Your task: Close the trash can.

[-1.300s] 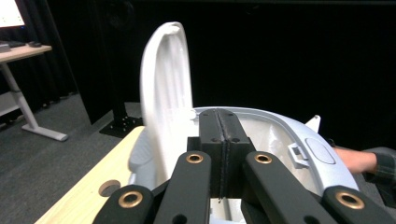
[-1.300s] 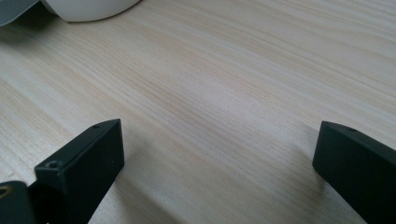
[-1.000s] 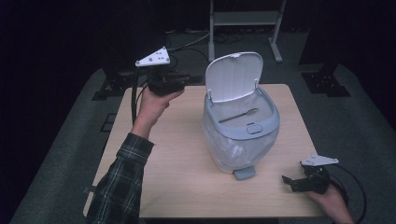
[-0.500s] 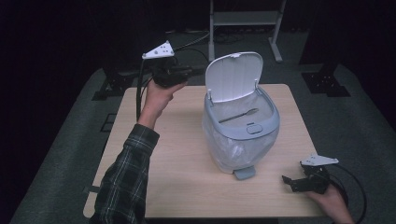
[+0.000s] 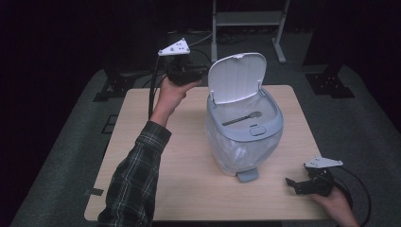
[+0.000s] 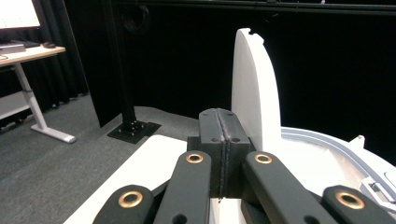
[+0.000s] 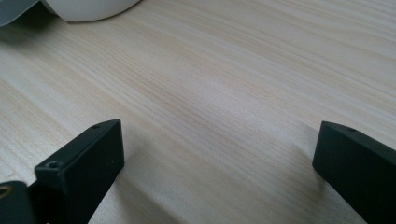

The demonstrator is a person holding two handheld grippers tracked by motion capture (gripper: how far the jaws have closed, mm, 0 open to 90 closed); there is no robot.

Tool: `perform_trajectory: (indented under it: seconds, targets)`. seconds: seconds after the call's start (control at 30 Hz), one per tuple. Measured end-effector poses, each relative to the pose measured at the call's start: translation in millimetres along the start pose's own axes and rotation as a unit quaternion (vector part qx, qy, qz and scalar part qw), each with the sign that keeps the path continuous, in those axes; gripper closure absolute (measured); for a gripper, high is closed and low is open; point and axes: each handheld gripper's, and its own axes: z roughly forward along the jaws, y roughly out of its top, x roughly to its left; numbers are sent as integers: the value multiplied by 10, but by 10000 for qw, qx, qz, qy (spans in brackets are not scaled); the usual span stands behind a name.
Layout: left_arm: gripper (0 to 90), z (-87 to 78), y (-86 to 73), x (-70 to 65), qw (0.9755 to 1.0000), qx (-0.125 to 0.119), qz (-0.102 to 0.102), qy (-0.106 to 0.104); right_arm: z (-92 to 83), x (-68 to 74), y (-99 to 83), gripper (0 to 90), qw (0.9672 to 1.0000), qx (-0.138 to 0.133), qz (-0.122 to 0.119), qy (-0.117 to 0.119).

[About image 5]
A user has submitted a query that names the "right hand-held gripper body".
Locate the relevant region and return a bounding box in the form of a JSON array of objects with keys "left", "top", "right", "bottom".
[{"left": 294, "top": 156, "right": 344, "bottom": 199}]

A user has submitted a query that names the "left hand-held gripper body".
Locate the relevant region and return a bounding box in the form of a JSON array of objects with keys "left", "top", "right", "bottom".
[{"left": 157, "top": 37, "right": 206, "bottom": 86}]

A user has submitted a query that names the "clear plastic bag liner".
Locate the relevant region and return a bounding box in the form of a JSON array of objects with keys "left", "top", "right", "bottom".
[{"left": 204, "top": 94, "right": 284, "bottom": 177}]

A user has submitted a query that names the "metal spoon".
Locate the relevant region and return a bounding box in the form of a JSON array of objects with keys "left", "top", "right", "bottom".
[{"left": 220, "top": 110, "right": 264, "bottom": 128}]

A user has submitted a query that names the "grey white pedal trash can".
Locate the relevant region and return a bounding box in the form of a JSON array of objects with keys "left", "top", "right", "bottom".
[{"left": 204, "top": 51, "right": 285, "bottom": 184}]

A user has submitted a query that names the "person's right hand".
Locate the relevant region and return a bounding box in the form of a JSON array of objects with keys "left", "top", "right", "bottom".
[{"left": 309, "top": 186, "right": 355, "bottom": 219}]

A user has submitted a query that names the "person's left hand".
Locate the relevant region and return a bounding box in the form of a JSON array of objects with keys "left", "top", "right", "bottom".
[{"left": 149, "top": 76, "right": 202, "bottom": 128}]

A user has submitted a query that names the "white metal stand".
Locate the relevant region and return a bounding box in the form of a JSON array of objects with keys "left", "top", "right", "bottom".
[{"left": 210, "top": 0, "right": 291, "bottom": 65}]

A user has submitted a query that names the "black stand base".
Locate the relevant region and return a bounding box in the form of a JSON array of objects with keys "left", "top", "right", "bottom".
[
  {"left": 304, "top": 62, "right": 356, "bottom": 99},
  {"left": 92, "top": 61, "right": 136, "bottom": 103}
]

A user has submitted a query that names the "dark tape strip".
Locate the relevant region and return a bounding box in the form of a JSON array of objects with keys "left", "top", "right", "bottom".
[{"left": 83, "top": 187, "right": 105, "bottom": 197}]

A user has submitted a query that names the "white floor cable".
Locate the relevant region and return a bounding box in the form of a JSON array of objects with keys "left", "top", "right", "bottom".
[{"left": 166, "top": 30, "right": 215, "bottom": 53}]

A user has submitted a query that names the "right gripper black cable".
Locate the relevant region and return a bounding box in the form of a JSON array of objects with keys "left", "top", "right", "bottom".
[{"left": 330, "top": 165, "right": 373, "bottom": 227}]

